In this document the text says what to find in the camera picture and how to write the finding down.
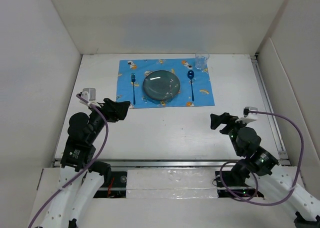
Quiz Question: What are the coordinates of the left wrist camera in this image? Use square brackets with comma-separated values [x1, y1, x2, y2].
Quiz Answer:
[76, 88, 96, 106]

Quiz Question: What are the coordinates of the blue metal spoon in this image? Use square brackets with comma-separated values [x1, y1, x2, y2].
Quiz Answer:
[187, 70, 195, 101]

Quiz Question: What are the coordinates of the clear drinking glass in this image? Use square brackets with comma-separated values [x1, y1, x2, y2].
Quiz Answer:
[195, 51, 210, 70]

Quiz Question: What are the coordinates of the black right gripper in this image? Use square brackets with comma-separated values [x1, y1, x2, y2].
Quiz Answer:
[210, 112, 251, 156]

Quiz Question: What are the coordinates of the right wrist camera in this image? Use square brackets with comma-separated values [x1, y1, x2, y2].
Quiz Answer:
[236, 107, 258, 124]

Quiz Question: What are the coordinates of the blue space-print placemat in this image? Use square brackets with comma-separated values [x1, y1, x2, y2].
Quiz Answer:
[116, 58, 215, 109]

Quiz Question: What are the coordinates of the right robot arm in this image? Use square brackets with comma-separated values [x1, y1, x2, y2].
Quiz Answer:
[210, 107, 320, 228]

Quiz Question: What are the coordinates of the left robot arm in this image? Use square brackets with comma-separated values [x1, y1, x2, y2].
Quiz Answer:
[37, 94, 131, 228]

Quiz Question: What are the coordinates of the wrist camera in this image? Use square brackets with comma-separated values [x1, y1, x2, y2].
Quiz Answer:
[236, 107, 258, 124]
[76, 88, 96, 106]

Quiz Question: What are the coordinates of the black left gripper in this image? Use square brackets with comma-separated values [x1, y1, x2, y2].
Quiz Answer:
[87, 97, 130, 142]

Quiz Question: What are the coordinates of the dark teal ceramic plate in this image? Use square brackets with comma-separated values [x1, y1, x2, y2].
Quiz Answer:
[142, 70, 181, 103]

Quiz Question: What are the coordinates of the blue metal fork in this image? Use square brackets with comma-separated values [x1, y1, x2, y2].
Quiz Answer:
[131, 73, 136, 105]

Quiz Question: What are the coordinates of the aluminium table rail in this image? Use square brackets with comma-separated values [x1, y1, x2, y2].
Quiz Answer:
[51, 158, 291, 168]

